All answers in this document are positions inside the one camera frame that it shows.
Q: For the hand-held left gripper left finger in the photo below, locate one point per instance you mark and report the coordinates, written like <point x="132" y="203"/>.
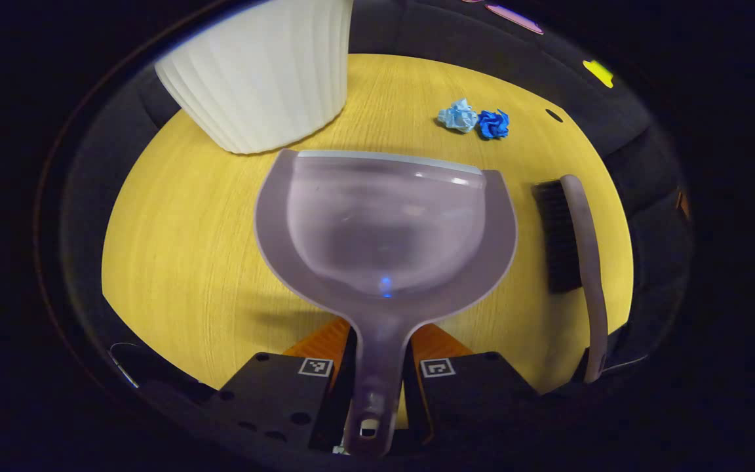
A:
<point x="272" y="393"/>

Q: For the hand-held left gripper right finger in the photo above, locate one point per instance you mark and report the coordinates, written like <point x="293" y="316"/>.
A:
<point x="469" y="400"/>

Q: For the small mauve broom black bristles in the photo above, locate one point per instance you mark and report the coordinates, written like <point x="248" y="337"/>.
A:
<point x="587" y="262"/>

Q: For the mauve plastic dustpan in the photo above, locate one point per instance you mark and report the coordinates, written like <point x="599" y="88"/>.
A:
<point x="384" y="223"/>

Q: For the dark blue paper ball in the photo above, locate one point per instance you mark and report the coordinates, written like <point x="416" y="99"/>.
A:
<point x="493" y="124"/>

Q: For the light blue paper ball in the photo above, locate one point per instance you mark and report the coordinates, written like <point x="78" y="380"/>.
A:
<point x="457" y="116"/>

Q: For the white ribbed garbage bin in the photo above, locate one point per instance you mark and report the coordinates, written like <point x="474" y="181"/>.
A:
<point x="259" y="72"/>

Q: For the yellow wooden desktop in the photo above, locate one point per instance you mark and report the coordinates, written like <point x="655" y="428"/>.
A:
<point x="181" y="262"/>

